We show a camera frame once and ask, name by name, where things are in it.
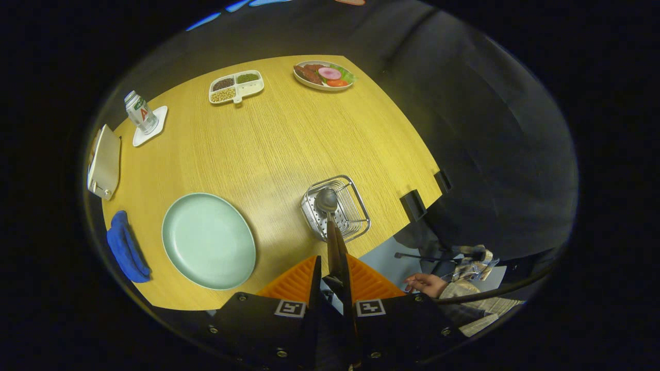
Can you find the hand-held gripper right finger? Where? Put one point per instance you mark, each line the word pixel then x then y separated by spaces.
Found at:
pixel 402 330

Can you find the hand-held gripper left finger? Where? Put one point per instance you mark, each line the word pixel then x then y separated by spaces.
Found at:
pixel 315 288

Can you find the white green drink bottle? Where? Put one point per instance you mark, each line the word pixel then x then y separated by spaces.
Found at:
pixel 140 113

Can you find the white square coaster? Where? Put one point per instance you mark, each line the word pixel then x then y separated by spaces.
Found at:
pixel 159 117

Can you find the black table clamp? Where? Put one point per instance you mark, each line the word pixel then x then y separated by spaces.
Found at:
pixel 443 182
pixel 413 206

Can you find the plate of sliced food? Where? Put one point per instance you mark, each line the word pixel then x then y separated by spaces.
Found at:
pixel 322 74

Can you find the white toaster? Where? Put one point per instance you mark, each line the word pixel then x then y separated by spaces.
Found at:
pixel 105 159

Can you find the blue cloth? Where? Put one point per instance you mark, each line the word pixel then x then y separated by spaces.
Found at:
pixel 126 250

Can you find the person's patterned sleeve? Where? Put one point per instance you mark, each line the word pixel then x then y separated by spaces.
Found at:
pixel 479 309

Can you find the pale green plate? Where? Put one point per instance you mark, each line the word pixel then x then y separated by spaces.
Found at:
pixel 209 239

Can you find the white divided bean tray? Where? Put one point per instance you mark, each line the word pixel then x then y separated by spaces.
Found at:
pixel 234 86

